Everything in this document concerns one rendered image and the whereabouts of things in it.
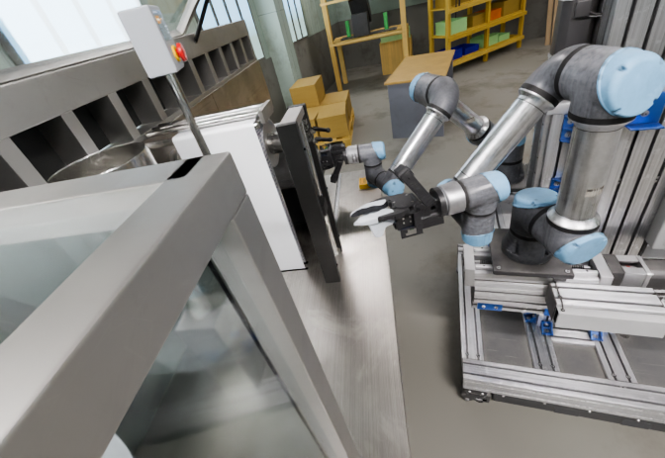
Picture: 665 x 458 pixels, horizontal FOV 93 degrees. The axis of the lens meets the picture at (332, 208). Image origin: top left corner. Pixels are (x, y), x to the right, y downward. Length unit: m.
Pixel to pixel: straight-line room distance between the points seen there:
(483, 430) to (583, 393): 0.43
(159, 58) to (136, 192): 0.46
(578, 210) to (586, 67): 0.34
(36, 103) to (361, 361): 0.90
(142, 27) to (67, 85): 0.34
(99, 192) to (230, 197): 0.07
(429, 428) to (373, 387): 0.94
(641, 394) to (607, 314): 0.55
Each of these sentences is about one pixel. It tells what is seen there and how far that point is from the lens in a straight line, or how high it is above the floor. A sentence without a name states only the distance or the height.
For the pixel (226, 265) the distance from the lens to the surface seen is 0.20.
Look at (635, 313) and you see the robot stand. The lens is 1.31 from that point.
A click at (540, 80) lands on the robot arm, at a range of 0.93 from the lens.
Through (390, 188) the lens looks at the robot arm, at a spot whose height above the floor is 1.03.
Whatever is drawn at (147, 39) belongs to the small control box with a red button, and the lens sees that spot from 0.64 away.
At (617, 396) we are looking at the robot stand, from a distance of 1.73.
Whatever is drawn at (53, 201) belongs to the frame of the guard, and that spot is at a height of 1.60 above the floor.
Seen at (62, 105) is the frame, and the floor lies 1.59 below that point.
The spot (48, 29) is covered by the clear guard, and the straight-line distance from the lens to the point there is 0.91.
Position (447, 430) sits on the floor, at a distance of 1.77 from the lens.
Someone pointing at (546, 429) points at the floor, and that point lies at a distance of 1.85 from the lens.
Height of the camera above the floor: 1.66
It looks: 33 degrees down
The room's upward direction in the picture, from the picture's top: 14 degrees counter-clockwise
